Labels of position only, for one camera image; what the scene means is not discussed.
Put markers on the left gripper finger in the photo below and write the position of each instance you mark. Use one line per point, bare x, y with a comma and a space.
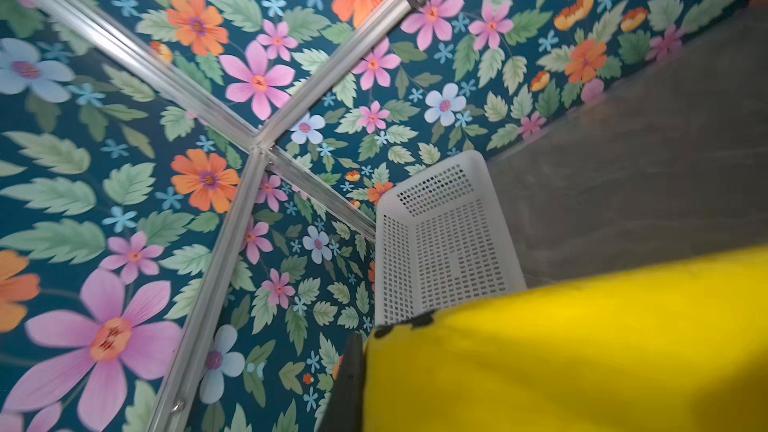
344, 411

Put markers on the white plastic laundry basket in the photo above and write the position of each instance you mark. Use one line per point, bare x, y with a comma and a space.
442, 240

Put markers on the yellow shorts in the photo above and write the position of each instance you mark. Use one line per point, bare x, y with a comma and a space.
679, 346

